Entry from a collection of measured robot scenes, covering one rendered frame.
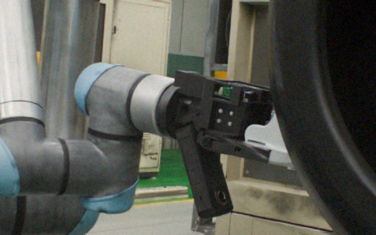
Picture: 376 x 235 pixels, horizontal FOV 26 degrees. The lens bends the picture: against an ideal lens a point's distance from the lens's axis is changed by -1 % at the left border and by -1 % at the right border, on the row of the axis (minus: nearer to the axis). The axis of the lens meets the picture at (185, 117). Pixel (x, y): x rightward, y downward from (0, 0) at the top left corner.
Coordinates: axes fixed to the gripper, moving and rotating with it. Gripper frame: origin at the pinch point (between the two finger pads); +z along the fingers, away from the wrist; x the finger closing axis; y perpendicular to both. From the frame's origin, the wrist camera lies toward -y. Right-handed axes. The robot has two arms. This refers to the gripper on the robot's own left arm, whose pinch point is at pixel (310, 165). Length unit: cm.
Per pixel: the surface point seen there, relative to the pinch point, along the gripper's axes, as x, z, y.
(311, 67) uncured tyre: -12.0, 4.5, 11.1
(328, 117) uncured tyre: -12.0, 7.3, 6.9
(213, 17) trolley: 300, -242, 15
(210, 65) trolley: 300, -238, -13
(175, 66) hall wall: 845, -703, -64
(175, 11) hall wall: 843, -720, 16
